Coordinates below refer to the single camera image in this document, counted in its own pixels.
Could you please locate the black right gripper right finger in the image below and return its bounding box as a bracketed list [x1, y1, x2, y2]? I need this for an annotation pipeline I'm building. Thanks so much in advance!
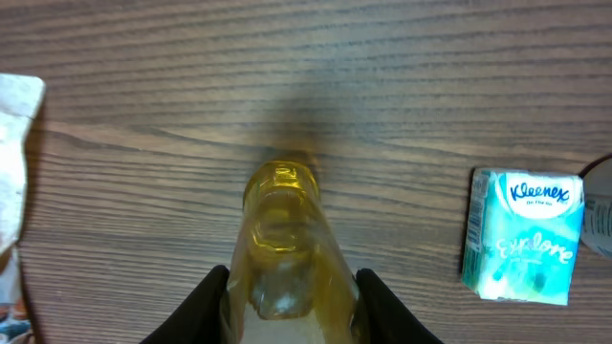
[356, 269, 443, 344]

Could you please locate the teal Kleenex tissue pack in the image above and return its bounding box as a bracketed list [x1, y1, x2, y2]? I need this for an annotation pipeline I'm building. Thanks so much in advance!
[462, 168, 585, 306]

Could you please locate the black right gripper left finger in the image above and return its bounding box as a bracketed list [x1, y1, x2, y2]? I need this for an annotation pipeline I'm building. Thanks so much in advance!
[141, 265, 230, 344]

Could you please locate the brown snack packet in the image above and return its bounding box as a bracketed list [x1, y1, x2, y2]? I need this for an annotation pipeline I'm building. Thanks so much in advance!
[1, 74, 45, 344]

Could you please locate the green lid glass jar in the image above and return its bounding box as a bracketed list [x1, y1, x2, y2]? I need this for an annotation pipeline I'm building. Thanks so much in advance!
[581, 158, 612, 259]

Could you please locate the yellow oil bottle silver cap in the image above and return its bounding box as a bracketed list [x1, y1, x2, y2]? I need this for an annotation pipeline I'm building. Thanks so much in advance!
[221, 160, 371, 344]

